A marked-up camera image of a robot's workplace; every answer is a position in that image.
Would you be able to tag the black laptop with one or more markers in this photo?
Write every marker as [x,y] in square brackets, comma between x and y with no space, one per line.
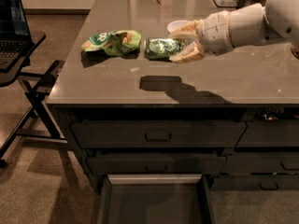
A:
[15,37]

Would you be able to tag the glass jar with snacks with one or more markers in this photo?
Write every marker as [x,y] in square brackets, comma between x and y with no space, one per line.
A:
[295,51]

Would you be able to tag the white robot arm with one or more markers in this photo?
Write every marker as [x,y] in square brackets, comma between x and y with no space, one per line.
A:
[259,24]

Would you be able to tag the middle right drawer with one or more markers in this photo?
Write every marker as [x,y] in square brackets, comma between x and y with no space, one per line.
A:
[274,162]

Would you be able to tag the green chip bag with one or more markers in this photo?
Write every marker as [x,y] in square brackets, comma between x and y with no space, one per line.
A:
[114,43]

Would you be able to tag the white bowl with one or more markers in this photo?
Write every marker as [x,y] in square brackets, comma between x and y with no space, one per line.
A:
[174,25]

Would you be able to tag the bottom right drawer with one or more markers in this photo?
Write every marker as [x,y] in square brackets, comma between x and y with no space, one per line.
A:
[254,182]

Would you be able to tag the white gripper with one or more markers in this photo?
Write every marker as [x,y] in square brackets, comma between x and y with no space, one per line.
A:
[215,32]

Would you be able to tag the top left drawer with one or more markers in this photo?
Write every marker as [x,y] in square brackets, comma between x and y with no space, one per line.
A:
[157,133]

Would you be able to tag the snack bag in drawer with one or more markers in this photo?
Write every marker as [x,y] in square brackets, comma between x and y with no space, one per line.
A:
[277,113]

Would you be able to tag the black laptop stand table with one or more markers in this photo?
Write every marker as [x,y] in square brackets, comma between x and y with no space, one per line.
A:
[36,88]

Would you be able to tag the middle left drawer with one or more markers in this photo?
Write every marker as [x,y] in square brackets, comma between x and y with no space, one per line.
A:
[171,162]

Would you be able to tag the top right drawer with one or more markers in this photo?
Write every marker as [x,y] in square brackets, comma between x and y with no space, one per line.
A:
[271,133]

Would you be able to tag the open bottom left drawer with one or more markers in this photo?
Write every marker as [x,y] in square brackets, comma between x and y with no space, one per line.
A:
[155,199]

